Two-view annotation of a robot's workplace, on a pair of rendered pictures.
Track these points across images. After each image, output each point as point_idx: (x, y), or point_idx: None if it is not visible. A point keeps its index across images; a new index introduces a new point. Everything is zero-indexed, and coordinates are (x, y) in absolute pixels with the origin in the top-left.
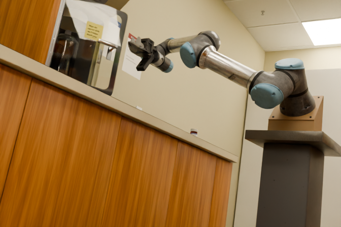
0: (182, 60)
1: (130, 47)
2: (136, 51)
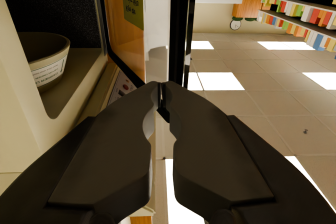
0: None
1: (139, 96)
2: (129, 183)
